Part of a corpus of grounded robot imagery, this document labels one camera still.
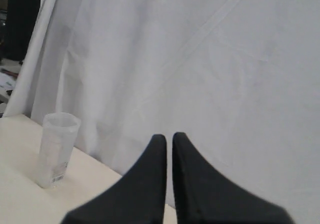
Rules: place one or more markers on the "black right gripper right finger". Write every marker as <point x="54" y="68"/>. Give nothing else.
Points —
<point x="204" y="195"/>

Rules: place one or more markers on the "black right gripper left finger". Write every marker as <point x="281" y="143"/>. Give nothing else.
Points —
<point x="138" y="197"/>

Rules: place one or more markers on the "translucent plastic measuring jug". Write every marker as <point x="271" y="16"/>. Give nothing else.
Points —
<point x="59" y="134"/>

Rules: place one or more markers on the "white backdrop curtain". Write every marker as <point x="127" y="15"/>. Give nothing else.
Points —
<point x="239" y="77"/>

